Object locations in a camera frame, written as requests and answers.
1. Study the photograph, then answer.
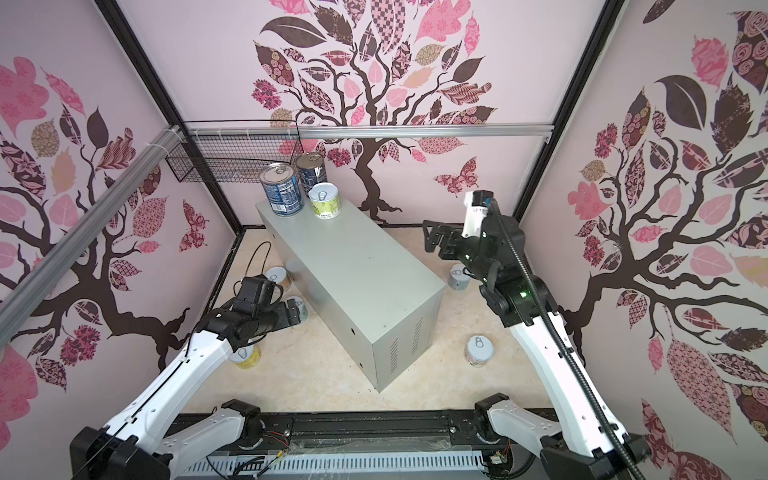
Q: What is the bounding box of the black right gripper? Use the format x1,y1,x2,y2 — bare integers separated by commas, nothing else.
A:
424,220,495,291

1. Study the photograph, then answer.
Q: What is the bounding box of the orange label small can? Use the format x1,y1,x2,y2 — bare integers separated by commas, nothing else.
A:
265,266,291,289

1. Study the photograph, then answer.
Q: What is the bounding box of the light green small can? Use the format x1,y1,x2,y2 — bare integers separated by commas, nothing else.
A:
308,182,340,220

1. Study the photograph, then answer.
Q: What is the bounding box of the blue white label can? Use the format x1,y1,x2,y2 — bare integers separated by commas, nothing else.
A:
259,163,304,217

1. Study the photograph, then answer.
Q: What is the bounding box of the dark blue tall can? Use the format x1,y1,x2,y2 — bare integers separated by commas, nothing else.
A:
296,152,327,194

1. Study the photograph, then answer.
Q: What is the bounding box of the teal label small can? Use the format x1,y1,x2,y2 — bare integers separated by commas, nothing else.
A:
288,296,309,323

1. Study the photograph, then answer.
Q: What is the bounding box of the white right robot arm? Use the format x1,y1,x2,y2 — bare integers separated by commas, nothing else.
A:
422,206,650,479

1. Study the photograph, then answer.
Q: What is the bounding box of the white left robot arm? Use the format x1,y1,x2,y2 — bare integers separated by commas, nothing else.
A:
69,275,300,479

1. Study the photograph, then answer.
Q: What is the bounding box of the grey metal cabinet counter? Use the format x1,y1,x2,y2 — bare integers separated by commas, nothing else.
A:
256,200,446,391

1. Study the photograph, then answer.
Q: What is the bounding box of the yellow label small can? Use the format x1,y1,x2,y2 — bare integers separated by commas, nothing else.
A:
229,345,261,370

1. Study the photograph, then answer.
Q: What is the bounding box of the pink floral small can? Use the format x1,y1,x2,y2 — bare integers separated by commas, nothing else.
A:
464,335,495,367

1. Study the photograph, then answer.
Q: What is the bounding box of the silver aluminium crossbar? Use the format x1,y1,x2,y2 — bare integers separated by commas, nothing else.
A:
188,123,554,139

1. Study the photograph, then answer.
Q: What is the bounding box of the silver diagonal aluminium bar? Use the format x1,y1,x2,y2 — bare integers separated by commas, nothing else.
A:
1,125,183,345

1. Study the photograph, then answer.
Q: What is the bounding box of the black wire mesh basket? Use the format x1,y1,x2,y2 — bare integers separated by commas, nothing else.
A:
165,122,305,184

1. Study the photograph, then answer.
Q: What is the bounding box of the black aluminium frame rail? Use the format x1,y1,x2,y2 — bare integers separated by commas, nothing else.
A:
110,409,601,480

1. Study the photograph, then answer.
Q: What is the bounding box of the white slotted cable duct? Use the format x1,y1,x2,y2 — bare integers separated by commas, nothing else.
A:
181,451,486,479

